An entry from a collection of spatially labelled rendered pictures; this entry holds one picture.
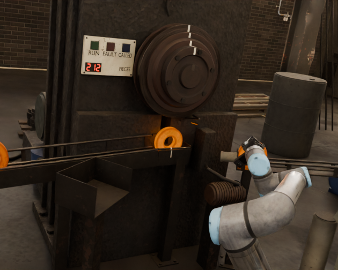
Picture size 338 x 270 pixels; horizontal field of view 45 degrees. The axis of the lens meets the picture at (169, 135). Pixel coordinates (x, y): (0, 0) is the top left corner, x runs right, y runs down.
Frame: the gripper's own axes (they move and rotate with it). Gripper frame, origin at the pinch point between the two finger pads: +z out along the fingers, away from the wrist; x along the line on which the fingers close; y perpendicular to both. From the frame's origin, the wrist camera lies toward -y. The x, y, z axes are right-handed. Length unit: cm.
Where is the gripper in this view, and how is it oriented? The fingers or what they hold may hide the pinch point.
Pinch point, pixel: (247, 144)
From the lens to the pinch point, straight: 216.7
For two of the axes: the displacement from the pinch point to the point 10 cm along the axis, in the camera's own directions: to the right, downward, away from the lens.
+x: -7.9, -6.0, -1.1
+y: 6.1, -7.5, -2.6
